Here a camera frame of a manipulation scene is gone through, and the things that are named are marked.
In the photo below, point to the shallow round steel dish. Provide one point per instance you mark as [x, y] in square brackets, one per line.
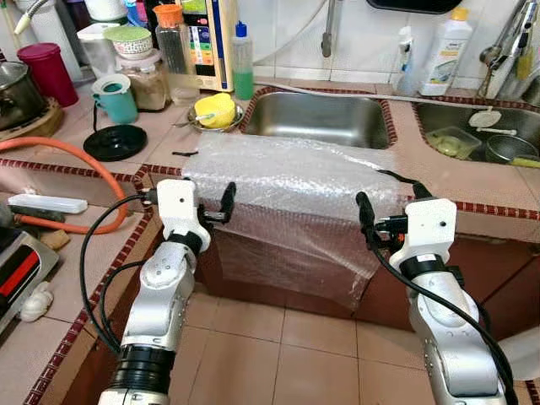
[240, 116]

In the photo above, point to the small metal spoon green tip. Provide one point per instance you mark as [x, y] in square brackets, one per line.
[186, 123]

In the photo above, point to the yellow lemon-shaped plastic container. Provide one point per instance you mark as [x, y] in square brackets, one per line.
[218, 110]

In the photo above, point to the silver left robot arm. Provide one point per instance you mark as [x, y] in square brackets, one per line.
[160, 295]

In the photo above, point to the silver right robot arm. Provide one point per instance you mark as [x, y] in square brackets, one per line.
[451, 354]

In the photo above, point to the clear plastic food container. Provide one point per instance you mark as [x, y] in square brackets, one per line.
[451, 145]

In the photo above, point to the clear bubble wrap sheet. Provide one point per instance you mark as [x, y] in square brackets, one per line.
[278, 173]

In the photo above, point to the small black clip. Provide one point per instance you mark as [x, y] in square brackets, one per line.
[186, 153]

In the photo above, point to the stainless steel sink basin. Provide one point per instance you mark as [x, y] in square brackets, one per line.
[321, 122]
[439, 114]

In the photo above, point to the brown counter cabinet front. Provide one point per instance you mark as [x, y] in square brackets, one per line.
[489, 278]

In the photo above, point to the black round kettle base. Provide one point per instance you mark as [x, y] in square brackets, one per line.
[114, 143]

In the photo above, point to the green soap bottle blue cap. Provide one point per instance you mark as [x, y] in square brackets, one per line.
[242, 76]

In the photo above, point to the small white spray bottle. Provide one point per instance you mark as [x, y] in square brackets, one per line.
[406, 63]

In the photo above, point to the white detergent bottle yellow cap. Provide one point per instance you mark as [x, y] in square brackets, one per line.
[445, 55]

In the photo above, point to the jar of brown powder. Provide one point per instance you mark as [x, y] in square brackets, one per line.
[148, 84]

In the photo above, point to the teal cup white rim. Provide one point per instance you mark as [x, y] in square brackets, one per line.
[116, 101]

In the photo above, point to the clear jar orange lid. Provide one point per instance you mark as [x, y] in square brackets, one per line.
[173, 59]

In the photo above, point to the cream water ionizer appliance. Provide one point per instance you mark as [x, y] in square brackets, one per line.
[218, 42]

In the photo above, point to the white power strip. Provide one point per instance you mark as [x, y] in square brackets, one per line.
[46, 203]

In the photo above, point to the chrome sink faucet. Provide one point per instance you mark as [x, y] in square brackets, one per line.
[516, 38]

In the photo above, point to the dark hanging tap pipe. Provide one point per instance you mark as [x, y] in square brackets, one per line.
[329, 34]

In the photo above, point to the patterned bowl green lid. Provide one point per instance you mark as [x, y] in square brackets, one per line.
[128, 40]

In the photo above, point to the woven wooden trivet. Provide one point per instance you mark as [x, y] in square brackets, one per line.
[46, 125]

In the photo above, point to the white garlic bulb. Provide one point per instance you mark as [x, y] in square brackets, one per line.
[35, 304]

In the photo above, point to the clear container white lid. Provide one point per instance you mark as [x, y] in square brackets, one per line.
[94, 46]

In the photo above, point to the maroon plastic cup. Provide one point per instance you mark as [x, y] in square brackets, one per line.
[51, 76]

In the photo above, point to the white kettle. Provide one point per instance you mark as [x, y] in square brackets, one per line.
[105, 8]

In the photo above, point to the steel cooking pot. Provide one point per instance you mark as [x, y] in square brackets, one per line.
[18, 93]

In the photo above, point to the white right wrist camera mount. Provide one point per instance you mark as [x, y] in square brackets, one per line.
[426, 228]

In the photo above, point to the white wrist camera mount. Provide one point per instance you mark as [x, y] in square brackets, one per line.
[426, 228]
[177, 207]

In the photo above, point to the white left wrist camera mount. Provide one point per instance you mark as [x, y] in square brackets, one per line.
[177, 207]

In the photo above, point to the black wall shelf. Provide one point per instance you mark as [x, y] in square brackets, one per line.
[413, 5]

